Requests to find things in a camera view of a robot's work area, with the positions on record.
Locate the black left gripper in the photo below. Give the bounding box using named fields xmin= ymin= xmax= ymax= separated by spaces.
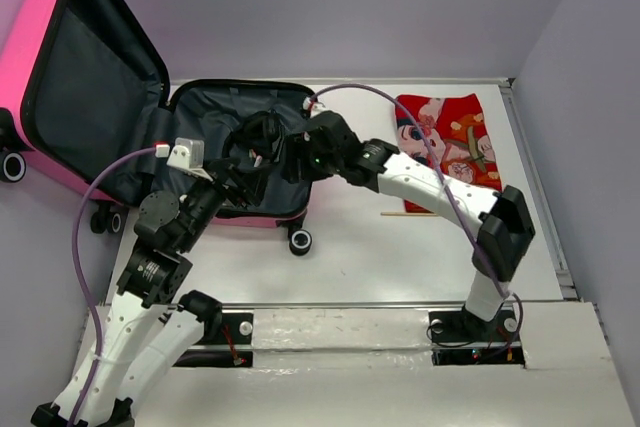
xmin=179 ymin=155 xmax=276 ymax=250

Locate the wooden chopstick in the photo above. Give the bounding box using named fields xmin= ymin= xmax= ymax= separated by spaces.
xmin=380 ymin=211 xmax=437 ymax=217

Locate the red cartoon print cloth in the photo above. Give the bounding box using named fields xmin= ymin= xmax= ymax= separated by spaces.
xmin=395 ymin=94 xmax=502 ymax=191

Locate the pink hard-shell suitcase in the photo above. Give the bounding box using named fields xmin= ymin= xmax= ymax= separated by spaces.
xmin=1 ymin=0 xmax=312 ymax=256

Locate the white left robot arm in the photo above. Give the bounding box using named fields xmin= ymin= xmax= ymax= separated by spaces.
xmin=31 ymin=159 xmax=266 ymax=426

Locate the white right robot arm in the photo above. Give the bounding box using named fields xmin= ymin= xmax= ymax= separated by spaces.
xmin=282 ymin=111 xmax=535 ymax=339

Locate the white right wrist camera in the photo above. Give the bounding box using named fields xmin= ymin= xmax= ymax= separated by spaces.
xmin=302 ymin=96 xmax=326 ymax=118

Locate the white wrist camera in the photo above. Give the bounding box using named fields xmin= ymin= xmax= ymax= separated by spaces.
xmin=302 ymin=96 xmax=326 ymax=118
xmin=167 ymin=137 xmax=205 ymax=172

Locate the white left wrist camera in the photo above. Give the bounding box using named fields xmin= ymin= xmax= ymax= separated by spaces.
xmin=167 ymin=137 xmax=205 ymax=172

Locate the aluminium mounting rail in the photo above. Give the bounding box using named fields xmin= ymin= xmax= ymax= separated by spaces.
xmin=224 ymin=301 xmax=464 ymax=310

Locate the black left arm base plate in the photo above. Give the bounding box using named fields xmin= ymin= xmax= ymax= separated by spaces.
xmin=174 ymin=310 xmax=254 ymax=368

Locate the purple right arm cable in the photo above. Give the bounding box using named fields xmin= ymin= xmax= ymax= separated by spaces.
xmin=309 ymin=82 xmax=524 ymax=348

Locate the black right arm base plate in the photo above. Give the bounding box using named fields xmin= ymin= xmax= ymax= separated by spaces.
xmin=426 ymin=309 xmax=525 ymax=367

